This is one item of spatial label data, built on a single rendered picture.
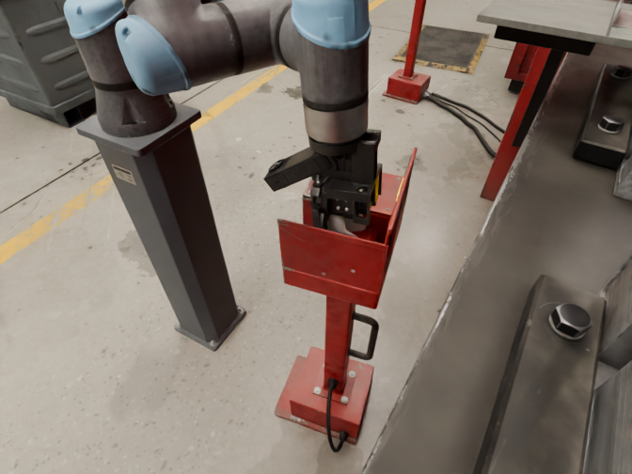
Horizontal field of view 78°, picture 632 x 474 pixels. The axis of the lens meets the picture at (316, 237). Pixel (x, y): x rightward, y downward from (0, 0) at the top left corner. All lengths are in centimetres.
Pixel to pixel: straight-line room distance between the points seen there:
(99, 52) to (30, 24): 180
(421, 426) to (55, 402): 128
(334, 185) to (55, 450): 115
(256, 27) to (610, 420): 46
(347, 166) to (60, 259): 153
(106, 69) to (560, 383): 78
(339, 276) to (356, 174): 17
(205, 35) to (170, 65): 5
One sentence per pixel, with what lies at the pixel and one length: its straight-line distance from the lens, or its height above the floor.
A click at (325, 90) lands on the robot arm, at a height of 100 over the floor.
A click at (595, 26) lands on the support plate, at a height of 100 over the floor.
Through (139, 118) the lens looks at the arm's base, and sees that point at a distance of 85.
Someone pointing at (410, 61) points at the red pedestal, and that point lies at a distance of 270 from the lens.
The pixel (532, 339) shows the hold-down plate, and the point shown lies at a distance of 36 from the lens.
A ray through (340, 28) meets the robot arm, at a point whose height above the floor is 106.
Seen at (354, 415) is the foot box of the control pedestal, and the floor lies 12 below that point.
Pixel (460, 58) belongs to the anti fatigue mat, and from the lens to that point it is 343.
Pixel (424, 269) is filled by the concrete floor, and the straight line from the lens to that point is 159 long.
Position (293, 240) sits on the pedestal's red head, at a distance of 57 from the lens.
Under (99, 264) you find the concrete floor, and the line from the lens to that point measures 177.
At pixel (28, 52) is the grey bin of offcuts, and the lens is 260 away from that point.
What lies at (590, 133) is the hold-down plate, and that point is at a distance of 66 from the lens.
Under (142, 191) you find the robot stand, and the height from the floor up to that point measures 65.
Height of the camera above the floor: 118
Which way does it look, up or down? 46 degrees down
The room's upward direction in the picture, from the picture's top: straight up
